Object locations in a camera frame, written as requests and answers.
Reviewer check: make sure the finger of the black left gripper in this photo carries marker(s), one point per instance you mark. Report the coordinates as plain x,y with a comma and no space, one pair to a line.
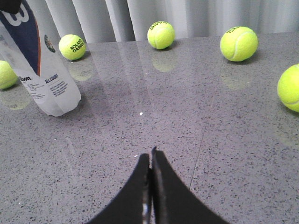
10,6

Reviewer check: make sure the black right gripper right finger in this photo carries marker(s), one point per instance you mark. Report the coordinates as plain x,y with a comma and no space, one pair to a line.
174,203

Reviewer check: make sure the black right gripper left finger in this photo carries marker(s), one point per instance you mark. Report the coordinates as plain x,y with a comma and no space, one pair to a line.
132,204

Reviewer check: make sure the white blue tennis ball can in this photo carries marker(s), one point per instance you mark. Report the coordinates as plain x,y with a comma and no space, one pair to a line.
27,43

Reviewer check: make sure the far-left tennis ball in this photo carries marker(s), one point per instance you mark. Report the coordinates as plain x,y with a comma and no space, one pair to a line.
7,76

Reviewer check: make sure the Roland Garros labelled tennis ball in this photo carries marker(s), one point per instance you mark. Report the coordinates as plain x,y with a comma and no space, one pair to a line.
72,47

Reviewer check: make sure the centre tennis ball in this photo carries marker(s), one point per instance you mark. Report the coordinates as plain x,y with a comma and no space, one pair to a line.
161,35

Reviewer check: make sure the far-right tennis ball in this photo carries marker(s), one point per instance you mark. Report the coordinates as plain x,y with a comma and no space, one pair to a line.
288,88

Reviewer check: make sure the right tennis ball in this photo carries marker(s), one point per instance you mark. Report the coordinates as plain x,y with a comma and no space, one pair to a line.
238,44

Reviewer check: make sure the grey pleated curtain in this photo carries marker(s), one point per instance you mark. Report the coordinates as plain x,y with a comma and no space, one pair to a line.
129,20

